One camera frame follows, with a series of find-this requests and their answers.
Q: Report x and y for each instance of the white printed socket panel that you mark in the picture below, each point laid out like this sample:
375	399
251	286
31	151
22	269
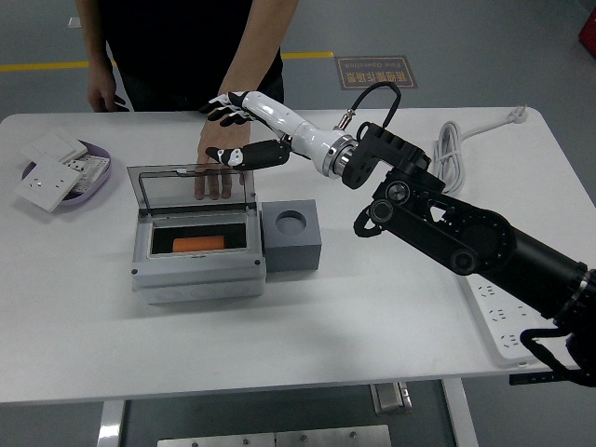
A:
90	170

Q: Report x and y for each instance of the white socket plate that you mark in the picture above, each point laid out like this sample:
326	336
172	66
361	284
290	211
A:
46	184

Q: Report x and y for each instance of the person's left forearm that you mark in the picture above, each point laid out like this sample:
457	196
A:
261	42

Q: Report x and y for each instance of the red object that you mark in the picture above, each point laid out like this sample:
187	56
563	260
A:
589	28

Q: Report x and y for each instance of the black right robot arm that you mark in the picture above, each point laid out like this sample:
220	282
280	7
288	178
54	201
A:
465	237

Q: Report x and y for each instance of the grey metal table bracket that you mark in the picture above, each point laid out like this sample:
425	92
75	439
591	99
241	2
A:
391	398

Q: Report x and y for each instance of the grey cube with round hole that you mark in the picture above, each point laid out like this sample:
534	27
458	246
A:
291	258

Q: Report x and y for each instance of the purple oval tray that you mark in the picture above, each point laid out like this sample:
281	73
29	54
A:
95	193

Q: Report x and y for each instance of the white power strip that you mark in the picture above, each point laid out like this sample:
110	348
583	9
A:
503	321

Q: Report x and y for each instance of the person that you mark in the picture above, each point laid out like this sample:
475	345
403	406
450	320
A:
186	46

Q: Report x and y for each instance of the small metal floor plate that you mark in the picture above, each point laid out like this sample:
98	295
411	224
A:
72	22

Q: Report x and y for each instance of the white switch plate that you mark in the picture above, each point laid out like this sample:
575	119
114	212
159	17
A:
53	145

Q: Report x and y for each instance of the person's left hand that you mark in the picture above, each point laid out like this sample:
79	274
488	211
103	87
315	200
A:
223	137

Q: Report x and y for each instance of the grey box with clear flap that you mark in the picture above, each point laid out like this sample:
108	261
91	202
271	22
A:
195	274

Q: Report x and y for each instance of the orange cylinder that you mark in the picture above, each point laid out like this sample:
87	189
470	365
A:
198	244

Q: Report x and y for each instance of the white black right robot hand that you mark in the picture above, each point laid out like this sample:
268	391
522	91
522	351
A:
298	130

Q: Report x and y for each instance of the person's right forearm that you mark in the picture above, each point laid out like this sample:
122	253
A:
95	42

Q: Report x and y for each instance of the white table leg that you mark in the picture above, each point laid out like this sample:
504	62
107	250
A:
111	423
458	414

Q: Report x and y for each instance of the person's right hand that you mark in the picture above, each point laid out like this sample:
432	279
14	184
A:
102	90

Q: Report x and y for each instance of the grey metal base plate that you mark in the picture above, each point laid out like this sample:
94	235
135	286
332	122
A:
274	437

